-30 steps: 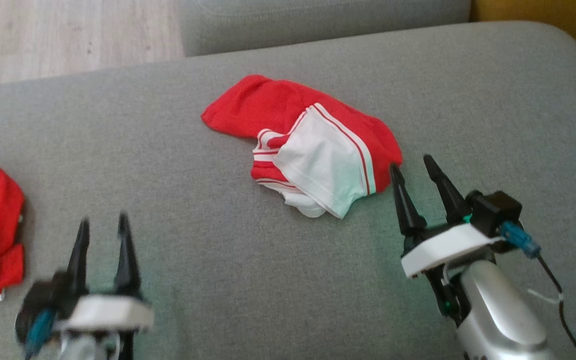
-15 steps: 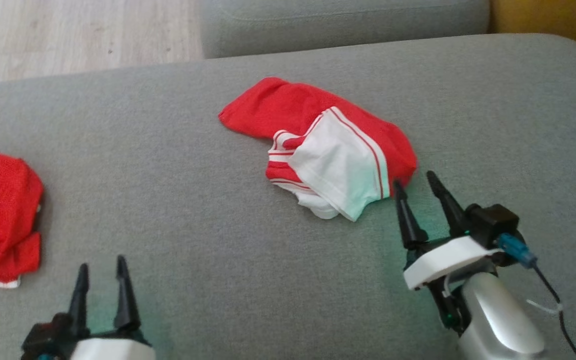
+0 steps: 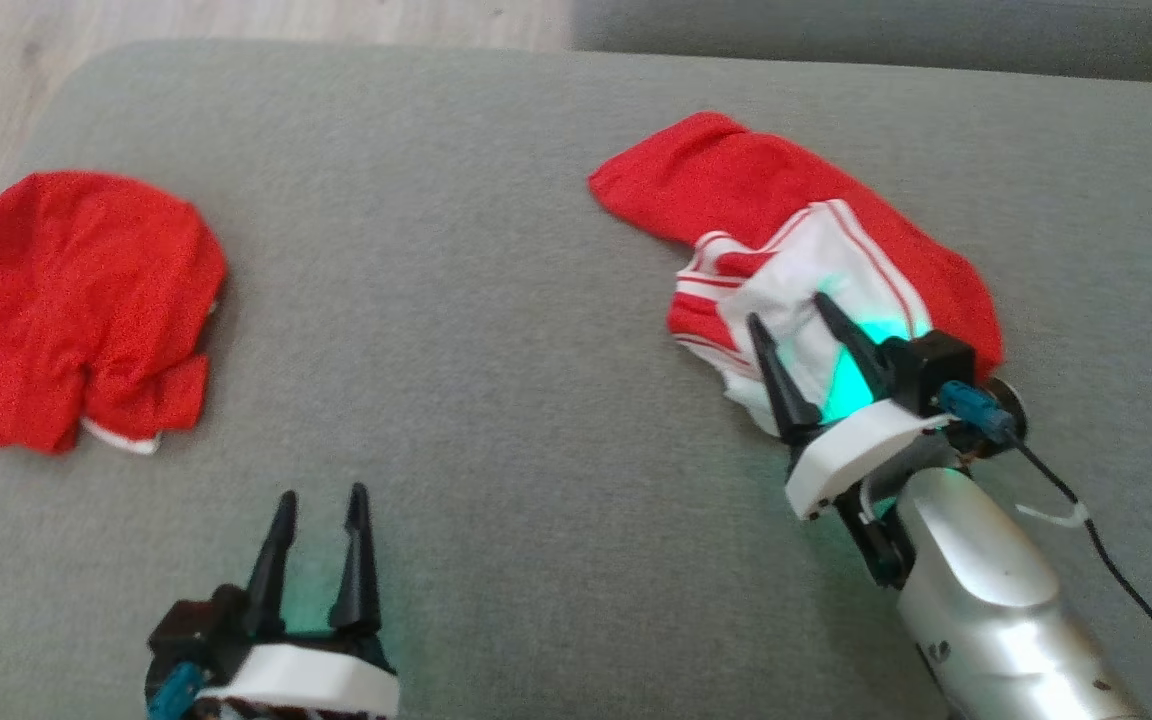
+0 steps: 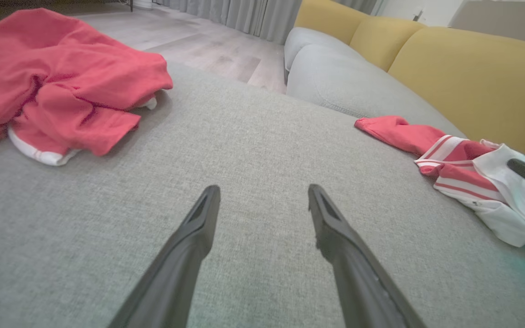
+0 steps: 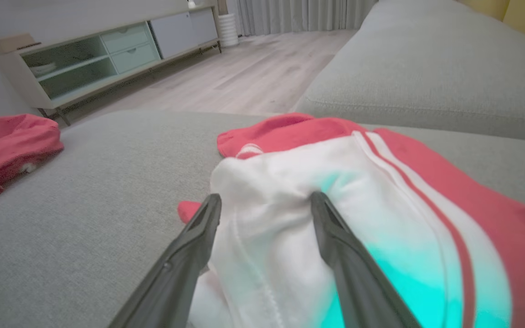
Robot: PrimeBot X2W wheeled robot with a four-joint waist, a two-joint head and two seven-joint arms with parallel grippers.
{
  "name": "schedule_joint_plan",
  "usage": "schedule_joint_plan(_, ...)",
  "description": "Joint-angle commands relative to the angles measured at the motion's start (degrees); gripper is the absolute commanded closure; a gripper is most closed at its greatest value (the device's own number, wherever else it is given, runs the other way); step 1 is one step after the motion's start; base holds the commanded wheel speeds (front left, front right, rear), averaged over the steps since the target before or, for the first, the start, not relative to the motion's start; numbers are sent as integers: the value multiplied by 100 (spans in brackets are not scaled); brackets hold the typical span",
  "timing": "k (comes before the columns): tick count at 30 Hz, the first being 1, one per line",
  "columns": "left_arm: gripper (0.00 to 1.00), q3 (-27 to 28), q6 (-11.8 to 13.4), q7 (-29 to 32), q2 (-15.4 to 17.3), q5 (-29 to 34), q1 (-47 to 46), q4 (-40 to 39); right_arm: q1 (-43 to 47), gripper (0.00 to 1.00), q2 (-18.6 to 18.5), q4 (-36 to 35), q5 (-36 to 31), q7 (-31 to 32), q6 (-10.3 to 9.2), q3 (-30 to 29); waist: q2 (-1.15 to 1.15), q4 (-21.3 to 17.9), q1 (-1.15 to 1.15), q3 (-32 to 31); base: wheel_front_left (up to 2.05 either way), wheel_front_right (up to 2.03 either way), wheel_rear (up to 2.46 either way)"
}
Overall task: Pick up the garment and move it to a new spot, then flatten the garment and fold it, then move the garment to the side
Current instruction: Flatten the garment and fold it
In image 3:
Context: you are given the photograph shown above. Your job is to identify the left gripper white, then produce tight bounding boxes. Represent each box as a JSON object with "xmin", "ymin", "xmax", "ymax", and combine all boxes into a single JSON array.
[{"xmin": 196, "ymin": 483, "xmax": 402, "ymax": 720}]

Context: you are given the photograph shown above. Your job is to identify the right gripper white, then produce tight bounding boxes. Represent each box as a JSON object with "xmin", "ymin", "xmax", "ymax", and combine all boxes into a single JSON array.
[{"xmin": 746, "ymin": 291, "xmax": 952, "ymax": 591}]

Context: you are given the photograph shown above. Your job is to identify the red white striped basketball jersey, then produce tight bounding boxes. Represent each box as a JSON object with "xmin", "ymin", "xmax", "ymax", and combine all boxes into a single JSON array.
[{"xmin": 588, "ymin": 110, "xmax": 1005, "ymax": 439}]

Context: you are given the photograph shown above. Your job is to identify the red shorts with white band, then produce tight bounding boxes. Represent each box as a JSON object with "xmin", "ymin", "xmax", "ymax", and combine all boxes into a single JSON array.
[{"xmin": 0, "ymin": 170, "xmax": 229, "ymax": 457}]

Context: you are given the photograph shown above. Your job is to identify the large grey sofa ottoman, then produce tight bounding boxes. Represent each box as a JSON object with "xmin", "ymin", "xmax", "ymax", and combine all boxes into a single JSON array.
[{"xmin": 0, "ymin": 38, "xmax": 1152, "ymax": 720}]

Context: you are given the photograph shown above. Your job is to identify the grey sofa seat section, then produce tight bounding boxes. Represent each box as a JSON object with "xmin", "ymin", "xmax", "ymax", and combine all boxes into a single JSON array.
[{"xmin": 571, "ymin": 0, "xmax": 1152, "ymax": 86}]

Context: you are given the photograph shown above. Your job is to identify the white cable tie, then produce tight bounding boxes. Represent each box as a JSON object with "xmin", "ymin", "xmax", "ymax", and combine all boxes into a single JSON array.
[{"xmin": 1016, "ymin": 500, "xmax": 1092, "ymax": 529}]

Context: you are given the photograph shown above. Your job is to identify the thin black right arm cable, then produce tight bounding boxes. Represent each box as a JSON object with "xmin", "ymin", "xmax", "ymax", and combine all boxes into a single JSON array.
[{"xmin": 1006, "ymin": 430, "xmax": 1152, "ymax": 699}]

